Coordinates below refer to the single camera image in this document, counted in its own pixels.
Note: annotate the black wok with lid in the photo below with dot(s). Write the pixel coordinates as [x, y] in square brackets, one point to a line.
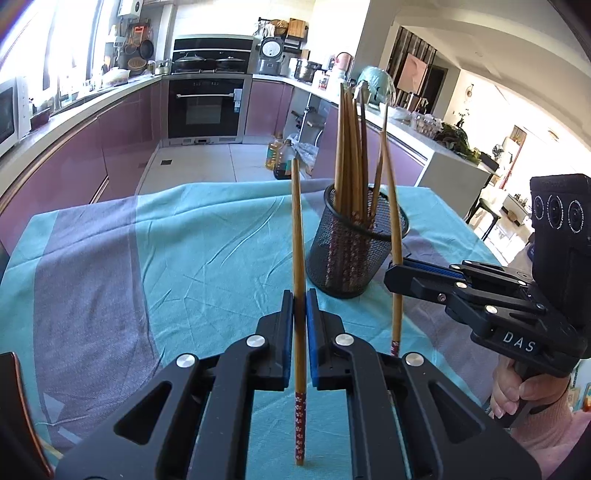
[228, 61]
[188, 59]

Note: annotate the dark wooden chair back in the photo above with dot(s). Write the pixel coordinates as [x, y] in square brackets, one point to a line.
[18, 415]

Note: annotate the yellow oil bottle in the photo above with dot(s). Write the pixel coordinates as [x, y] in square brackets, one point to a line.
[273, 154]

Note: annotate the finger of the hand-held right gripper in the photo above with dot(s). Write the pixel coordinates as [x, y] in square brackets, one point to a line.
[425, 284]
[489, 272]

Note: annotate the teal mesh food cover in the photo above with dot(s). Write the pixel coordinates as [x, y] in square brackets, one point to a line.
[376, 83]

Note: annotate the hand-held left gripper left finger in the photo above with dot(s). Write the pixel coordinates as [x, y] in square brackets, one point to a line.
[288, 332]

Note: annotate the dark sauce bottle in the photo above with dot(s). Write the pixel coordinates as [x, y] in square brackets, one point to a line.
[284, 161]

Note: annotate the person's right hand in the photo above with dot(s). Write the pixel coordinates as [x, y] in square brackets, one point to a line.
[505, 392]

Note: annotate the pink wall painting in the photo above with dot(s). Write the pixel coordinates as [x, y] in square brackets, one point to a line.
[413, 71]

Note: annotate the white water heater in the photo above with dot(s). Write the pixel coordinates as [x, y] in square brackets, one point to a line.
[130, 7]

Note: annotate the hanging black pans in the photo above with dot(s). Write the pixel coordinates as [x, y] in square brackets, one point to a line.
[143, 46]

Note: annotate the pink kettle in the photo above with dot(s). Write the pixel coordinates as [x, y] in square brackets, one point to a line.
[344, 62]

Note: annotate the silver rice cooker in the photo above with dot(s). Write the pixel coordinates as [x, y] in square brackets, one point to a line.
[270, 57]

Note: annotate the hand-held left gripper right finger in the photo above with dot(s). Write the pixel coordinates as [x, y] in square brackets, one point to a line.
[311, 332]

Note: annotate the purple kitchen cabinets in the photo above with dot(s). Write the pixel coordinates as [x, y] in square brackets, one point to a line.
[92, 152]

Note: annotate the leafy green vegetables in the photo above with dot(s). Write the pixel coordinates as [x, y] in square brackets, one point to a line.
[457, 141]

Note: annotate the wooden cutting board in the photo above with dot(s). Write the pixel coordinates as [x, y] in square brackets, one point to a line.
[298, 28]

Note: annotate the teal and grey tablecloth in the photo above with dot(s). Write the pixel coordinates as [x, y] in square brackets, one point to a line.
[184, 258]

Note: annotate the white microwave oven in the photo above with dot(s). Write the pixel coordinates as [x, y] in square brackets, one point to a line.
[9, 115]

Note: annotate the black mesh utensil holder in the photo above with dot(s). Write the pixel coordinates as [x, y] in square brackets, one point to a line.
[385, 258]

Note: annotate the crumpled plastic bag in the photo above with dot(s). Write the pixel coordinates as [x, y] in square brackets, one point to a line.
[308, 154]

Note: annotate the stainless steel pot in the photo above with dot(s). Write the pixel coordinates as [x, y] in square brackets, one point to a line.
[307, 70]

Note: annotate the black stool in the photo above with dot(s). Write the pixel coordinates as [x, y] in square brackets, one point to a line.
[485, 212]

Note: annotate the person's right forearm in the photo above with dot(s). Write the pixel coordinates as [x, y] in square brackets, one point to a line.
[554, 438]

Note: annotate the woven basket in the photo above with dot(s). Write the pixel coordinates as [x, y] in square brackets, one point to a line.
[137, 64]

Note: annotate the black built-in oven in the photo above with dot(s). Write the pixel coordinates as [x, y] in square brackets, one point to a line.
[205, 108]

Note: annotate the bunch of bamboo chopsticks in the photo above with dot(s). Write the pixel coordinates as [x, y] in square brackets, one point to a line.
[348, 161]

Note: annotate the kitchen window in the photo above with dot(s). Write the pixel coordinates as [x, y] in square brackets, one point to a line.
[46, 41]

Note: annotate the bamboo chopstick with patterned end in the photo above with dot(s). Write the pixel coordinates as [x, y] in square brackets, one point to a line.
[298, 240]
[392, 221]

